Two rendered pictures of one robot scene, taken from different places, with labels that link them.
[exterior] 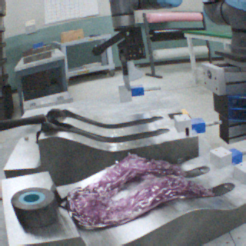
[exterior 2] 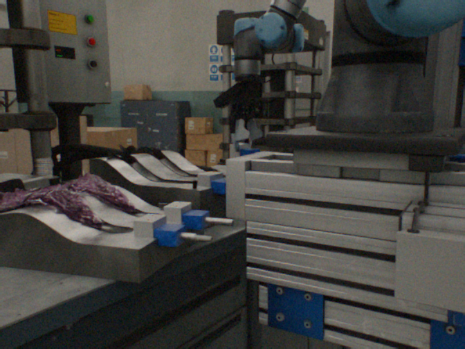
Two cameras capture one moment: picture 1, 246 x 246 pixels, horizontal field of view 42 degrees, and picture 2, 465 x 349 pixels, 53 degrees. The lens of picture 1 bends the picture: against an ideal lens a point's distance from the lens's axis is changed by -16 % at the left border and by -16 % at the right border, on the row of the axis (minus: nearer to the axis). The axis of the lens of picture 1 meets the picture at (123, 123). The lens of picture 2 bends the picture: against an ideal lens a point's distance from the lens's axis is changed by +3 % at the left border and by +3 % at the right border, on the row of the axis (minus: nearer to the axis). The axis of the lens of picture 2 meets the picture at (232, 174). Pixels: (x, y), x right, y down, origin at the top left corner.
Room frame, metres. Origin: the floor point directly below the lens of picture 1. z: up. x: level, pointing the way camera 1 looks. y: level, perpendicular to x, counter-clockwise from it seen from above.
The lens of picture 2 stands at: (0.05, -0.80, 1.08)
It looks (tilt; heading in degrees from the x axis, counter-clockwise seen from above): 9 degrees down; 37
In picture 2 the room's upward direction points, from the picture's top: straight up
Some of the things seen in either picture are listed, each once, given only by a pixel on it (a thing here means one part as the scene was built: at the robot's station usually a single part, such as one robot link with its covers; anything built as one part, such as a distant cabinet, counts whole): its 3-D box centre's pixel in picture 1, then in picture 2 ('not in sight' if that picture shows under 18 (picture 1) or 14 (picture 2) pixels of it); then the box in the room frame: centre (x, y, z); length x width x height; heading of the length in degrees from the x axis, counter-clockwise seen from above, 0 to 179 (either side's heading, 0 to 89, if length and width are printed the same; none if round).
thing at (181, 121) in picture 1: (200, 125); (226, 186); (0.85, -0.19, 0.89); 0.13 x 0.05 x 0.05; 91
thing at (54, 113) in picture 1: (96, 122); (161, 163); (0.90, 0.06, 0.92); 0.35 x 0.16 x 0.09; 91
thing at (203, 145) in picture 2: not in sight; (210, 141); (6.18, 4.24, 0.42); 0.86 x 0.33 x 0.83; 102
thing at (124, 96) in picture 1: (140, 90); (252, 154); (1.14, -0.07, 0.93); 0.13 x 0.05 x 0.05; 91
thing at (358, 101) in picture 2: not in sight; (373, 93); (0.68, -0.58, 1.09); 0.15 x 0.15 x 0.10
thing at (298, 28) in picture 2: (150, 0); (281, 38); (1.16, -0.14, 1.25); 0.11 x 0.11 x 0.08; 20
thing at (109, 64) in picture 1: (82, 58); not in sight; (6.76, 0.60, 0.47); 1.10 x 0.52 x 0.94; 109
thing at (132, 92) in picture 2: not in sight; (137, 92); (5.79, 5.61, 1.26); 0.42 x 0.33 x 0.29; 102
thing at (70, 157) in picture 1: (93, 141); (160, 181); (0.91, 0.08, 0.87); 0.50 x 0.26 x 0.14; 91
